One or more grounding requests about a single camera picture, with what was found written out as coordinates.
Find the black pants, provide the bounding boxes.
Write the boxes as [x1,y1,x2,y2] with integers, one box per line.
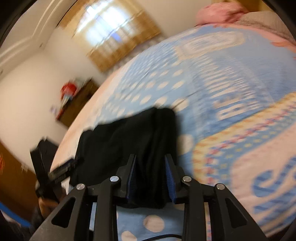
[70,108,178,209]

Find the person's left hand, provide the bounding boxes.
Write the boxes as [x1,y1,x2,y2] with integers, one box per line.
[38,197,59,219]

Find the brown wooden door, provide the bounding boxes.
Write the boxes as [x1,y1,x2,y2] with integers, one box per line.
[0,144,38,221]

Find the red gift bag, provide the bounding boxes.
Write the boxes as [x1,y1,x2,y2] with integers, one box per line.
[61,81,77,100]

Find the brown wooden desk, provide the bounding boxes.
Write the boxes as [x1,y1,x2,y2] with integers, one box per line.
[56,79,100,128]

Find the patterned pink blue bedsheet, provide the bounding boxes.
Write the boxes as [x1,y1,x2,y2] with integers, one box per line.
[52,24,295,237]

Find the beige patterned curtain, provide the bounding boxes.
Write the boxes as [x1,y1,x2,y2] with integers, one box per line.
[58,1,161,72]

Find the pink pillow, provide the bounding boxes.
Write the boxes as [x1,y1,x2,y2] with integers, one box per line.
[196,2,248,26]

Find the striped pillow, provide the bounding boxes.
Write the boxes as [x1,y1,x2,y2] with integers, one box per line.
[235,11,295,45]

